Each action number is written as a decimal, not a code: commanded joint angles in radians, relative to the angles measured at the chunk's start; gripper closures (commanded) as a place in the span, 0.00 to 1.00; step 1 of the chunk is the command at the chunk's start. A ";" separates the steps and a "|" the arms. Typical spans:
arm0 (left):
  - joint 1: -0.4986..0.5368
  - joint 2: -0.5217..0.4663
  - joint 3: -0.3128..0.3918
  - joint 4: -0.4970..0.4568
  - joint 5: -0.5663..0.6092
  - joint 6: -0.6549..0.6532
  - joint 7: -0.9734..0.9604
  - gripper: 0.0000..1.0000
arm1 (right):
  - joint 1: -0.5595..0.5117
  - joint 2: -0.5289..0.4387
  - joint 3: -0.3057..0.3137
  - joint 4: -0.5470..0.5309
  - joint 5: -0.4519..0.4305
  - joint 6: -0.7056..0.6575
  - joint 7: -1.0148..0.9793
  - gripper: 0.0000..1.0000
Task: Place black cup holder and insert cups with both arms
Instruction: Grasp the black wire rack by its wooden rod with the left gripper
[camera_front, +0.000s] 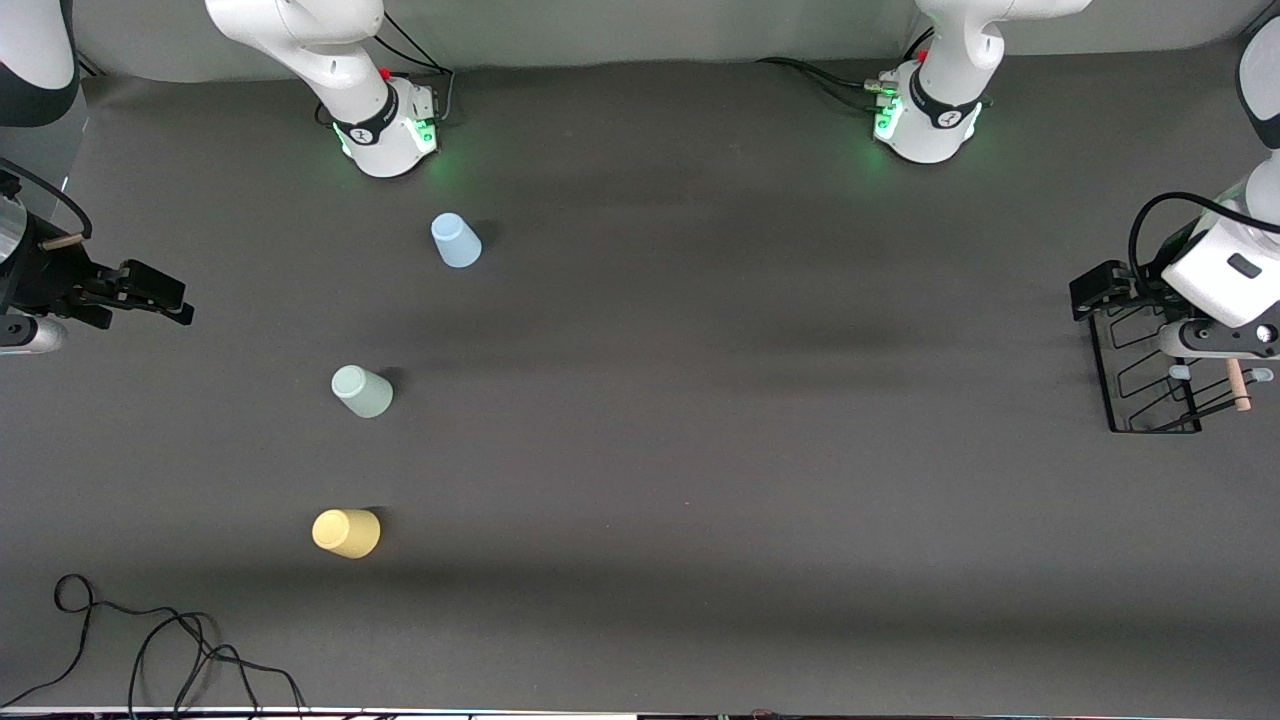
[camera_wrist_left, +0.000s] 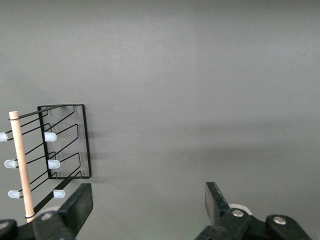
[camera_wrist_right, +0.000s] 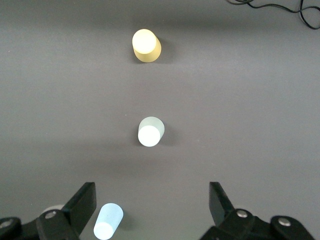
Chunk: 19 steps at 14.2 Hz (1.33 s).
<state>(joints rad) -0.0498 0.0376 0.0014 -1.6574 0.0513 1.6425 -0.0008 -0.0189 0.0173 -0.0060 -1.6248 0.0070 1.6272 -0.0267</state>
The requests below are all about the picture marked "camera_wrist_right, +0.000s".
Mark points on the light blue plastic cup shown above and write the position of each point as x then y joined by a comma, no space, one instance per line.
108,222

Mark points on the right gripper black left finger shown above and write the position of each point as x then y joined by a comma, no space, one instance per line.
80,207

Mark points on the yellow plastic cup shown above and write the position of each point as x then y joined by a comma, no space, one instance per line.
146,46

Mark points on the pale green plastic cup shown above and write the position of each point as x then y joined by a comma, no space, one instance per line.
150,133

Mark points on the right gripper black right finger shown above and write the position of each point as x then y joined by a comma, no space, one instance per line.
221,207

